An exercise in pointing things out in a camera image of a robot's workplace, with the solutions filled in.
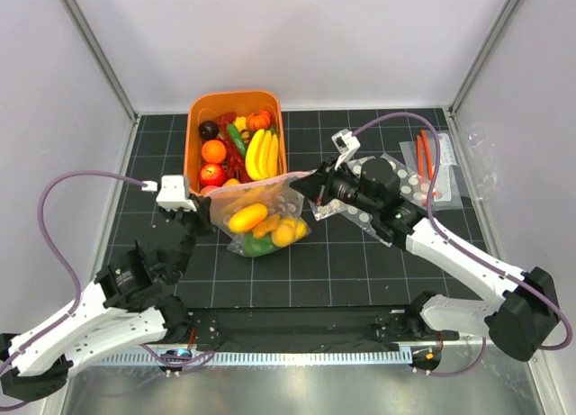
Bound pink polka dot zip bag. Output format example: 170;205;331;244
208;171;311;258

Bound yellow toy mango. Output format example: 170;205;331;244
228;203;268;234
292;219;309;241

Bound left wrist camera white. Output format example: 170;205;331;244
141;175;197;212

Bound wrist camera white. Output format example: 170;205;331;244
141;175;197;212
331;129;360;168

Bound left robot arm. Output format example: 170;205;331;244
1;196;213;403

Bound orange toy pumpkin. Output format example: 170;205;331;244
246;109;273;131

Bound green toy cucumber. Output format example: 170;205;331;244
226;123;247;158

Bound orange plastic basket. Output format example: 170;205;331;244
184;90;288;191

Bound dark purple toy plum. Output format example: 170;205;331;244
198;120;220;140

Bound clear bag orange zipper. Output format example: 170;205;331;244
397;130;463;211

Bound peach toy fruit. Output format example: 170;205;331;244
200;185;218;195

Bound white polka dot zip bag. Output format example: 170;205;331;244
301;158;425;250

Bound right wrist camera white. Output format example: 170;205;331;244
331;129;360;168

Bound toy orange fruit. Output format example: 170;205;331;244
201;140;228;164

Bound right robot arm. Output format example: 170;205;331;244
291;158;561;361

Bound red toy chili peppers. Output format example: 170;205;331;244
214;112;252;184

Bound yellow toy corn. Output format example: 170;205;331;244
233;116;249;140

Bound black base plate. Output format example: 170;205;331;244
138;304;460;347

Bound yellow toy banana bunch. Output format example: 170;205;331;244
245;130;280;181

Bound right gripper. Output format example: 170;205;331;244
291;155;380;216

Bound red toy apple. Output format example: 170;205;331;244
199;163;227;187

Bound grey slotted cable duct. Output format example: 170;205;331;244
94;347;412;367

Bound yellow toy lemon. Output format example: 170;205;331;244
271;222;295;248

